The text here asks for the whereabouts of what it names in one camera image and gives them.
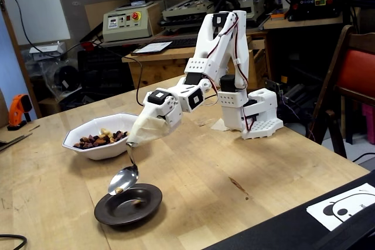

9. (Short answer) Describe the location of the white small box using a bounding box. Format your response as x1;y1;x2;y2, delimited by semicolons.
28;41;67;61

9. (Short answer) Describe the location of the pink plastic object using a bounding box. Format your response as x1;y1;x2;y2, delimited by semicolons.
361;102;375;145

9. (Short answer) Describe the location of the wooden easel leg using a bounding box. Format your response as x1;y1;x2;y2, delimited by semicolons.
0;0;43;119

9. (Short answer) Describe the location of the beige masking tape wrap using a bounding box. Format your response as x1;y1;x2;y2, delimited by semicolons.
128;114;172;147

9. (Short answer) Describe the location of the bent metal spoon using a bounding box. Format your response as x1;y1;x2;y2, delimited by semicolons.
107;142;140;196

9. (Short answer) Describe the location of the orange and black hand tool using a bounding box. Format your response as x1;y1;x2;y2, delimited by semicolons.
6;94;33;132

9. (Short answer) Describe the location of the wooden shelf board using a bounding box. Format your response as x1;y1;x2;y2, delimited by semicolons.
263;15;344;30

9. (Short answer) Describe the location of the green circuit board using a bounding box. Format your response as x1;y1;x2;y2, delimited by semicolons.
265;78;285;98

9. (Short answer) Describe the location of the black keyboard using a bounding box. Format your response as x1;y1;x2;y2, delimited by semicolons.
165;36;200;50

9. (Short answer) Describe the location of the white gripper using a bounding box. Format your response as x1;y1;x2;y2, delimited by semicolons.
147;90;184;129

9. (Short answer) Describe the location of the beige control box red button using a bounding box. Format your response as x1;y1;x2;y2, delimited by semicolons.
102;1;162;43

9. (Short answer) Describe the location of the white printed paper sheet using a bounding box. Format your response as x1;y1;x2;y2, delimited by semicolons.
131;41;173;57

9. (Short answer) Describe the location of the black cable on board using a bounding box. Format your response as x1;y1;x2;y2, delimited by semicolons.
0;0;88;59

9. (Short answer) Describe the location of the black plastic crate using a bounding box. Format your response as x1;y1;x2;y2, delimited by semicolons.
77;48;134;96

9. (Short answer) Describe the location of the white board panel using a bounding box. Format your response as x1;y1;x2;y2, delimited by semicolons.
0;0;71;46

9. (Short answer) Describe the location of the black case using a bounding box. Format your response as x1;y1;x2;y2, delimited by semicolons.
204;170;375;250

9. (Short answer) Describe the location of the beige tape patch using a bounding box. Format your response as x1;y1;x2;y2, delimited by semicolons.
210;118;231;132

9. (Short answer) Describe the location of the thick black cable loop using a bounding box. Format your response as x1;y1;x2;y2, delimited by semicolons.
0;234;28;250

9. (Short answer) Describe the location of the thin black power cable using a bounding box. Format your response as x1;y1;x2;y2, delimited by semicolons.
93;42;219;107

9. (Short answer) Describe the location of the clear plastic bag black item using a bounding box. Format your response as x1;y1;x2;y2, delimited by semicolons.
43;58;83;100

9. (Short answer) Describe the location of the white panda card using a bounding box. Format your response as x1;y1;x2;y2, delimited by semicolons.
306;182;375;232

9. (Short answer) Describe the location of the dark brown plate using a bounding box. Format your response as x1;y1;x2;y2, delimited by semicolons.
94;183;163;227

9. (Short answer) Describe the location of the dark flat metal strip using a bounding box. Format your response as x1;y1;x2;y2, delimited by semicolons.
0;132;33;152

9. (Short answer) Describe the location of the white octagonal bowl blue rim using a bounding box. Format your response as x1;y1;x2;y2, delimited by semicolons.
62;112;139;161

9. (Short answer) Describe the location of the wooden workbench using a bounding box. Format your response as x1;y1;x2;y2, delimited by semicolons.
121;35;269;91

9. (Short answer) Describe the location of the black power adapter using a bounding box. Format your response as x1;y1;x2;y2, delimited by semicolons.
281;83;308;103

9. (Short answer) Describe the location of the mixed nuts pile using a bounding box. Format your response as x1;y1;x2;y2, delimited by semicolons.
73;128;131;149

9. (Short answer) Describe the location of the white robot arm with base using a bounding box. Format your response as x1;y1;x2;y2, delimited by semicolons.
177;9;284;141

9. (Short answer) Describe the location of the wooden chair red cushion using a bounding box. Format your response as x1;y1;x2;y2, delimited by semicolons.
306;24;375;159

